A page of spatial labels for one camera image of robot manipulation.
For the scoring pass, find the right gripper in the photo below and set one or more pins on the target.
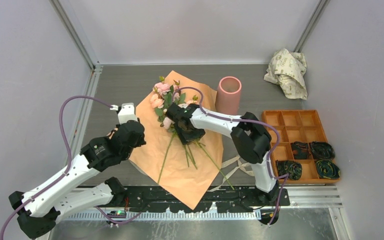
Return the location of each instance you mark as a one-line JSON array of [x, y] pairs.
[[185, 137]]

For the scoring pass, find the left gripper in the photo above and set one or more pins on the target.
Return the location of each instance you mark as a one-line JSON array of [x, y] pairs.
[[141, 141]]

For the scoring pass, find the green orange flower bouquet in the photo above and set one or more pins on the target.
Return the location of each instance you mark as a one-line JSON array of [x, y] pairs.
[[163, 158]]

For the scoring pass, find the pink flowers with green stems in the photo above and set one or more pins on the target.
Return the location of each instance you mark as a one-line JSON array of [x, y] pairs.
[[164, 95]]

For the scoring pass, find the cream printed ribbon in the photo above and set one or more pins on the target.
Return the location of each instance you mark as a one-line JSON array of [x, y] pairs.
[[242, 166]]

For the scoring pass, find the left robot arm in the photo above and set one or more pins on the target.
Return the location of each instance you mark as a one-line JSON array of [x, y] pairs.
[[40, 209]]

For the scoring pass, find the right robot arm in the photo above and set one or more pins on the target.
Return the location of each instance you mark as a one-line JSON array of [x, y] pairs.
[[249, 136]]

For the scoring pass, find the pink cylindrical vase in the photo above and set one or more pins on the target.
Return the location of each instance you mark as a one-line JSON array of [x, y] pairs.
[[228, 95]]

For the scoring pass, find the orange compartment tray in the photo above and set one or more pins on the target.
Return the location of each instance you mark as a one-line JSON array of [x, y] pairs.
[[291, 126]]

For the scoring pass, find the dark patterned rolled tie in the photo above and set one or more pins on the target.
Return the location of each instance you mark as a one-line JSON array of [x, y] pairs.
[[322, 150], [293, 169], [326, 169], [300, 150]]

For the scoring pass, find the crumpled printed paper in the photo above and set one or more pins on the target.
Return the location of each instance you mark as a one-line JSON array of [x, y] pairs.
[[287, 69]]

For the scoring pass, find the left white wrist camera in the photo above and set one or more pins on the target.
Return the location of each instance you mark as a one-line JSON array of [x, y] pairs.
[[125, 112]]

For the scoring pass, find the aluminium frame rail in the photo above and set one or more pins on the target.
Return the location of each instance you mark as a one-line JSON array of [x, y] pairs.
[[85, 100]]

